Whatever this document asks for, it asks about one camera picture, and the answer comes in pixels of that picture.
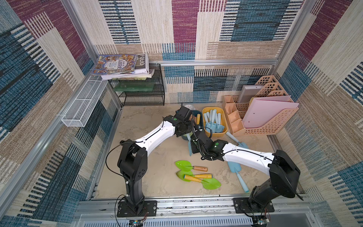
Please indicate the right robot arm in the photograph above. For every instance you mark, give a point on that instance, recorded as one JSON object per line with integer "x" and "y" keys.
{"x": 282, "y": 171}

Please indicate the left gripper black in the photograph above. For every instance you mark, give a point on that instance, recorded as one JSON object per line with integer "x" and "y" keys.
{"x": 189, "y": 124}

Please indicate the dark teal storage box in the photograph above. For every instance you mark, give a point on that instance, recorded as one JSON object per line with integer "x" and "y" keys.
{"x": 195, "y": 114}

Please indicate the white book stack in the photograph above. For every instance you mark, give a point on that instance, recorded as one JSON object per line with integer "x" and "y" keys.
{"x": 142, "y": 70}

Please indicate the white wire mesh basket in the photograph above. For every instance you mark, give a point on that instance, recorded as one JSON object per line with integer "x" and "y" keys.
{"x": 82, "y": 107}

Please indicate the pink file folder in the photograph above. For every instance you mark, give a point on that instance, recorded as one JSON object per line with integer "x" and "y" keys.
{"x": 263, "y": 109}

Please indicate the yellow storage box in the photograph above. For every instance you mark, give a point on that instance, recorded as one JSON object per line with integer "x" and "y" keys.
{"x": 223, "y": 121}

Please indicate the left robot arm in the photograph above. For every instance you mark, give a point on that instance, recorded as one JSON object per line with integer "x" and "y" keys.
{"x": 133, "y": 157}

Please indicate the small white alarm clock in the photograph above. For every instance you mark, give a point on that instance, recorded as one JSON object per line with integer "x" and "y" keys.
{"x": 189, "y": 106}

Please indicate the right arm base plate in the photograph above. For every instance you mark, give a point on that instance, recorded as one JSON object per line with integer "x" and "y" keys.
{"x": 242, "y": 205}

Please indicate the grey folder in organizer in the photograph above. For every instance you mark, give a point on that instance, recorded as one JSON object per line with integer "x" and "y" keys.
{"x": 248, "y": 92}

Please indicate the black wire shelf rack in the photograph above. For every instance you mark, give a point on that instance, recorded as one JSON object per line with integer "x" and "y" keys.
{"x": 141, "y": 92}

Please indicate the green mat on shelf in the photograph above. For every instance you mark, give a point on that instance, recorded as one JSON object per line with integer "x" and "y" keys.
{"x": 133, "y": 87}

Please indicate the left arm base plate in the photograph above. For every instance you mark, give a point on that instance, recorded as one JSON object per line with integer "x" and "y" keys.
{"x": 147, "y": 208}

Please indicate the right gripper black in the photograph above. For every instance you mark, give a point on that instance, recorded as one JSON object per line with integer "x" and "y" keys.
{"x": 197, "y": 136}

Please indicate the pink plastic file organizer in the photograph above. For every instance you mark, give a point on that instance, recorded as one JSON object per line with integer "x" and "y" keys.
{"x": 235, "y": 112}

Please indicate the colourful picture book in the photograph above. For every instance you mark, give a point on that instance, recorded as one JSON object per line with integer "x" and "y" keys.
{"x": 115, "y": 64}

